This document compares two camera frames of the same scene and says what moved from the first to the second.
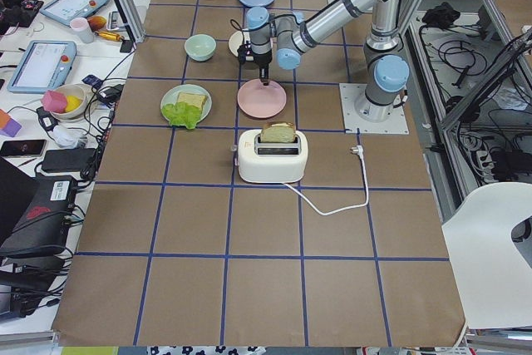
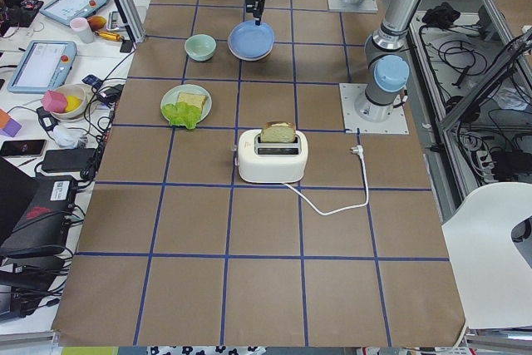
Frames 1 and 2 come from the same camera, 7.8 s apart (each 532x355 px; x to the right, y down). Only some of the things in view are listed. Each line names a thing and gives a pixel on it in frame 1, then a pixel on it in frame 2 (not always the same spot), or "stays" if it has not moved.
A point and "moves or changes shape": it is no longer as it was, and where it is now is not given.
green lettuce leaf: (181, 114) stays
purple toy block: (12, 128) stays
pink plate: (258, 101) moves or changes shape
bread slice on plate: (195, 100) stays
